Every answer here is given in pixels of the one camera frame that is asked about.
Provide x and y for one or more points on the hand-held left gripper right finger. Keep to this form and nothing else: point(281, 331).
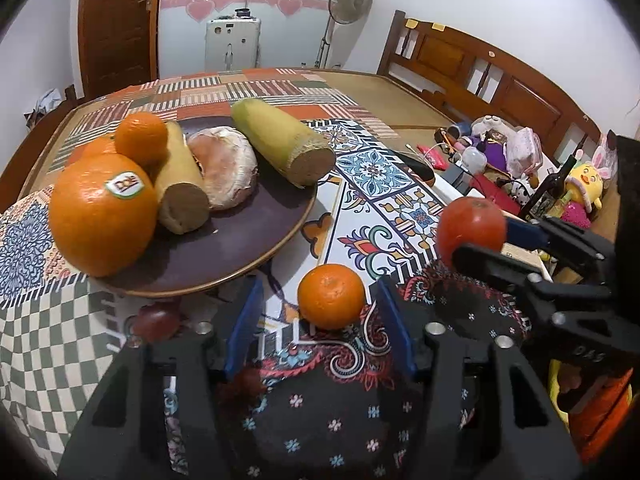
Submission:
point(395, 325)

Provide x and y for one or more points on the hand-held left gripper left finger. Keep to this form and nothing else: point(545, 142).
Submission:
point(245, 320)

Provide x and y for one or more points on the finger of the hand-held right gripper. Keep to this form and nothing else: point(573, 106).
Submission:
point(522, 233)
point(500, 267)

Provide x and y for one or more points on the red tomato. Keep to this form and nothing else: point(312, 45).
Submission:
point(470, 225)

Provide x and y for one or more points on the dark purple plate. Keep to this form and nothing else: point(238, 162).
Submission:
point(225, 255)

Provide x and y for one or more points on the small tangerine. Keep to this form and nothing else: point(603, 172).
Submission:
point(141, 137)
point(92, 150)
point(331, 296)

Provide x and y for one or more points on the bread bun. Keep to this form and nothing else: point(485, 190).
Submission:
point(225, 165)

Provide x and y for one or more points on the large orange with sticker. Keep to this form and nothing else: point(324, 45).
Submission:
point(102, 215)

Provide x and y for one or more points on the dark wine bottle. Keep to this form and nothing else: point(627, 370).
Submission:
point(547, 190)

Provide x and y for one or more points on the red book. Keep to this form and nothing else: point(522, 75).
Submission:
point(492, 192)

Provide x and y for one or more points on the yellow bananas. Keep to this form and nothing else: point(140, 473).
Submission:
point(556, 390)

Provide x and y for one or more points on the pink patterned bag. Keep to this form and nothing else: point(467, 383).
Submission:
point(525, 152)

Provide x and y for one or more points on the yellow chick plush toy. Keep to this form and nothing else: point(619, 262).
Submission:
point(587, 180)

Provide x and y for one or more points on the doll in purple dress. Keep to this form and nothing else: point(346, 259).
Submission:
point(492, 152)

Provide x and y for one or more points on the dark red grape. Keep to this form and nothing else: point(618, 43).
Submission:
point(155, 320)

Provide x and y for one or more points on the clear plastic bottle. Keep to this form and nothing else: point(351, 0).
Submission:
point(472, 157)

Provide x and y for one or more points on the white plush toy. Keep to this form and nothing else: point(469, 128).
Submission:
point(487, 125)

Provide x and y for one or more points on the multi-pattern patchwork quilt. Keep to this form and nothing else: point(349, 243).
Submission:
point(325, 425)

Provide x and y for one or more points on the wooden bed headboard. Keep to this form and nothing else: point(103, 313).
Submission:
point(500, 80)

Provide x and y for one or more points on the bamboo sleeping mat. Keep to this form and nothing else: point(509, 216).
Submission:
point(390, 100)

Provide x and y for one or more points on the striped patchwork blanket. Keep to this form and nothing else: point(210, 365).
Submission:
point(225, 90)

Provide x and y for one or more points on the white boxy appliance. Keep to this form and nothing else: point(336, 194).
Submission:
point(232, 45)

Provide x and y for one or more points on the wooden bed footboard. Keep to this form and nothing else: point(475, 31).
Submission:
point(50, 125)

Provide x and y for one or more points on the pile of clothes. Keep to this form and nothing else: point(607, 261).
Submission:
point(45, 105)

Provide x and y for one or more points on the small dark object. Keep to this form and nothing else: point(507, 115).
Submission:
point(243, 12)

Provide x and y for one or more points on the brown wooden door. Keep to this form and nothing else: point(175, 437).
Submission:
point(115, 25)

